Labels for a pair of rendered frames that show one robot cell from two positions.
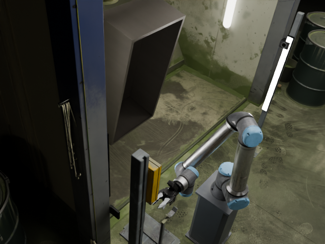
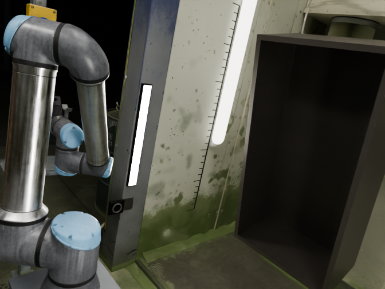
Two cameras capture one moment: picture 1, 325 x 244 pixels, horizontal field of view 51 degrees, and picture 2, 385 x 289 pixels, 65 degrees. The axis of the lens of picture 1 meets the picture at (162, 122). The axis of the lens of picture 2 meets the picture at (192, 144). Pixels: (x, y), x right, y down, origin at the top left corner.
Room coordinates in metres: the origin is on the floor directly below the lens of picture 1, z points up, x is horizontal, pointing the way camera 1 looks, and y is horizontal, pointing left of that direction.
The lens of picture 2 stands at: (2.09, -1.29, 1.47)
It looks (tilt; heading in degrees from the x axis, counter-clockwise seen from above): 16 degrees down; 99
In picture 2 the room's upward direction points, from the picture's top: 12 degrees clockwise
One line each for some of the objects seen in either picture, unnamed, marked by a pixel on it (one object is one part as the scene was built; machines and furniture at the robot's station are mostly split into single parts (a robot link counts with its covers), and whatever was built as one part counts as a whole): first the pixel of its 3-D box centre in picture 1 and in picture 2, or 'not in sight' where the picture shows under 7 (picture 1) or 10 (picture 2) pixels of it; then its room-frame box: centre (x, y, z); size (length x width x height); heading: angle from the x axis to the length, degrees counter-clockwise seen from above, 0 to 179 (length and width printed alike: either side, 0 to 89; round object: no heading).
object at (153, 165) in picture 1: (146, 179); (40, 35); (1.05, 0.05, 1.42); 0.12 x 0.06 x 0.26; 54
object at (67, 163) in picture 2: (186, 186); (69, 159); (1.41, -0.20, 0.96); 0.12 x 0.09 x 0.12; 14
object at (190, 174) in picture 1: (188, 176); (68, 133); (1.40, -0.20, 1.07); 0.12 x 0.09 x 0.10; 144
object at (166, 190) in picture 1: (171, 192); not in sight; (1.26, -0.10, 1.07); 0.12 x 0.08 x 0.09; 144
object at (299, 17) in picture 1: (272, 91); not in sight; (2.83, -1.06, 0.82); 0.05 x 0.05 x 1.64; 54
